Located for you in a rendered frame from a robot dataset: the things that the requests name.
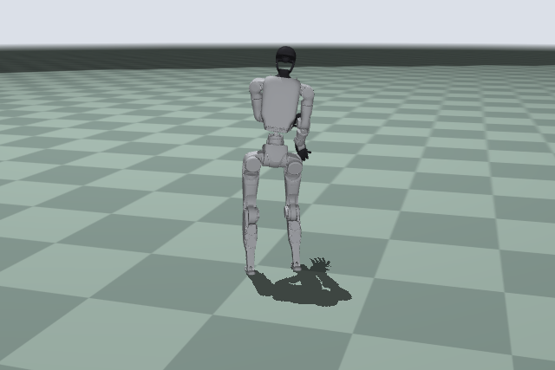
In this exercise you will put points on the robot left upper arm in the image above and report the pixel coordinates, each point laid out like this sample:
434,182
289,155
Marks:
255,89

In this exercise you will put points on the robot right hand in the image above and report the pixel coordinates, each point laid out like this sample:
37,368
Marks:
303,153

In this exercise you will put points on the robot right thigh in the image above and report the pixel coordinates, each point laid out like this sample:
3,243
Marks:
292,179

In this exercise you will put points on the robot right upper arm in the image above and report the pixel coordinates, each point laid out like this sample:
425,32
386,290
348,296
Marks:
306,106

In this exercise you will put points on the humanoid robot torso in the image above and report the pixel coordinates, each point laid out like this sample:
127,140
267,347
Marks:
278,112

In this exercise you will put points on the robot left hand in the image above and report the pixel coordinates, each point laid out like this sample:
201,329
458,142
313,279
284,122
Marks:
295,122

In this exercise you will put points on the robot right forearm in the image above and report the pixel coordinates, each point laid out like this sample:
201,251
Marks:
300,138

